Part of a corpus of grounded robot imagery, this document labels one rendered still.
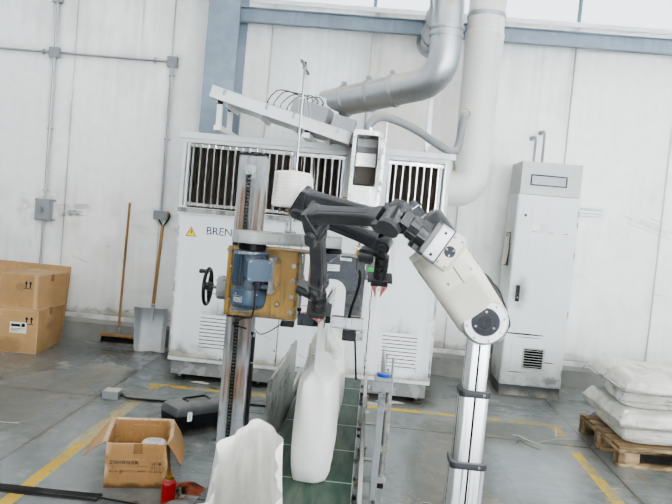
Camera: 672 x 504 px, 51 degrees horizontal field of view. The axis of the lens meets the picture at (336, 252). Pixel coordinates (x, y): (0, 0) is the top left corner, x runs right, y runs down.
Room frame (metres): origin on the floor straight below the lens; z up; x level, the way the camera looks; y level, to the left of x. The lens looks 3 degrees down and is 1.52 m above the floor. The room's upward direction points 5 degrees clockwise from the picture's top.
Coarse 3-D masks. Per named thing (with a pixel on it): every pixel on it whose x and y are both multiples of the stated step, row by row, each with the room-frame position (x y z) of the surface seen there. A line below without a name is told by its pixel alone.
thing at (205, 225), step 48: (192, 144) 5.97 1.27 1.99; (240, 144) 5.93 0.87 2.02; (288, 144) 5.88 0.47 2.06; (336, 144) 5.87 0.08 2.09; (192, 192) 6.05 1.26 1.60; (336, 192) 5.98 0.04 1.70; (384, 192) 5.87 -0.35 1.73; (432, 192) 5.95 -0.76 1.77; (192, 240) 5.95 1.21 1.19; (192, 288) 5.95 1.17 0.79; (336, 288) 5.89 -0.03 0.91; (192, 336) 5.95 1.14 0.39; (288, 336) 5.91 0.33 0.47; (384, 336) 5.87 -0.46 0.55; (432, 336) 5.85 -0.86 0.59
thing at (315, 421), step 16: (320, 336) 3.11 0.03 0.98; (320, 352) 3.19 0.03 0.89; (320, 368) 3.04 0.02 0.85; (336, 368) 3.24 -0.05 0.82; (304, 384) 2.95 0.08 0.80; (320, 384) 2.95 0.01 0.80; (336, 384) 3.08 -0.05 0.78; (304, 400) 2.93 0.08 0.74; (320, 400) 2.93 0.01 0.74; (336, 400) 3.12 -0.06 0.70; (304, 416) 2.93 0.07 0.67; (320, 416) 2.93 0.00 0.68; (336, 416) 3.15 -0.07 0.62; (304, 432) 2.93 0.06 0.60; (320, 432) 2.93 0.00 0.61; (304, 448) 2.93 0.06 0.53; (320, 448) 2.93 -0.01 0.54; (304, 464) 2.93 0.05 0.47; (320, 464) 2.93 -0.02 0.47; (304, 480) 2.95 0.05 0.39; (320, 480) 2.97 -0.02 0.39
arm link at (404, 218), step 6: (390, 210) 2.22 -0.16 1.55; (396, 210) 2.22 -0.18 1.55; (402, 210) 2.22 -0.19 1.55; (384, 216) 2.21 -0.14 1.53; (390, 216) 2.20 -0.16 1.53; (396, 216) 2.21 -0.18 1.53; (402, 216) 2.22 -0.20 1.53; (408, 216) 2.21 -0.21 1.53; (414, 216) 2.21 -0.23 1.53; (402, 222) 2.19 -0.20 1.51; (408, 222) 2.20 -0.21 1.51; (402, 228) 2.21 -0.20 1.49
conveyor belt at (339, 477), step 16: (352, 384) 4.79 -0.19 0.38; (352, 400) 4.36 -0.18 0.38; (288, 416) 3.90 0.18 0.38; (352, 416) 4.01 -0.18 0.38; (288, 432) 3.61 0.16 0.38; (336, 432) 3.69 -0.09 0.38; (352, 432) 3.71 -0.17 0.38; (288, 448) 3.37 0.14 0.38; (336, 448) 3.43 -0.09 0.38; (352, 448) 3.45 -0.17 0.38; (288, 464) 3.15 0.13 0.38; (336, 464) 3.21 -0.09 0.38; (352, 464) 3.23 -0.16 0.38; (288, 480) 2.96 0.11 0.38; (336, 480) 3.01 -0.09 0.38; (288, 496) 2.79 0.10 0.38; (304, 496) 2.81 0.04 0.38; (320, 496) 2.82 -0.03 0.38; (336, 496) 2.84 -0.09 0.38
